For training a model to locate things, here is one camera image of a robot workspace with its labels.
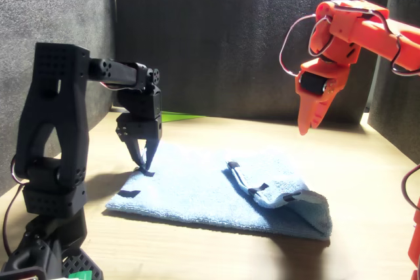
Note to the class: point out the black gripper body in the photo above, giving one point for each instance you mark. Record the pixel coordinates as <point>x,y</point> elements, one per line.
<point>141,129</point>

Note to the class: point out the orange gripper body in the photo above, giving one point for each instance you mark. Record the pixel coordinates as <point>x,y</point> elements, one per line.
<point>338,76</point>

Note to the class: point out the light blue towel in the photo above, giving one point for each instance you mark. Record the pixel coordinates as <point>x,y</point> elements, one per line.
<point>190,191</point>

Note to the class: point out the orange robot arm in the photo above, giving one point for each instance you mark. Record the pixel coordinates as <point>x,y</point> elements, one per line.
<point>374,35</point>

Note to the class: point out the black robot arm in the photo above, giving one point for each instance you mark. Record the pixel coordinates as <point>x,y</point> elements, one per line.
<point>52,112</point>

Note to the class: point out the grey foam panel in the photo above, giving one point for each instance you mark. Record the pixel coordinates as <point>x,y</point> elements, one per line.
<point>49,4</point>
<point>403,112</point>
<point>213,31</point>

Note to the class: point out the green table clamp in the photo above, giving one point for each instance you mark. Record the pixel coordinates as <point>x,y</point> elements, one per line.
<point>80,275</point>

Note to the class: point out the lime green plastic bracket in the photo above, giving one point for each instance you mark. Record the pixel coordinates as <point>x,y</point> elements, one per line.
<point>180,117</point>

